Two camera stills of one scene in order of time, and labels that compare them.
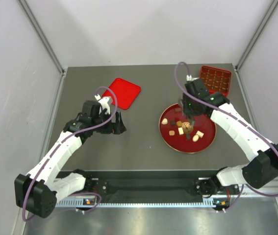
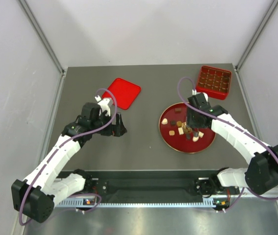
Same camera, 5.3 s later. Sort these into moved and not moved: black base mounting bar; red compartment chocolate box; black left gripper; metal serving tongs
Moved: metal serving tongs
Not moved: black base mounting bar; red compartment chocolate box; black left gripper
